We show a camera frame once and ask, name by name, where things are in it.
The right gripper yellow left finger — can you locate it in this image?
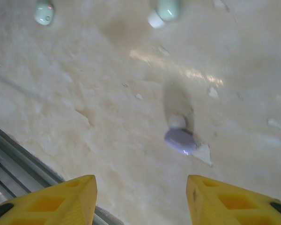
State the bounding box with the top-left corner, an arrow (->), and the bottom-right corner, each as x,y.
0,174 -> 98,225

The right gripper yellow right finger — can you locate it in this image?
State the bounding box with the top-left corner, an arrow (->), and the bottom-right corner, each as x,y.
186,174 -> 281,225

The lavender wireless earbud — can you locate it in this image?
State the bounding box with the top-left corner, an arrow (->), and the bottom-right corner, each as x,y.
163,113 -> 199,157

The long aluminium base rail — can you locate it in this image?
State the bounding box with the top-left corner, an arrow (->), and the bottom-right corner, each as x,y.
0,121 -> 122,225

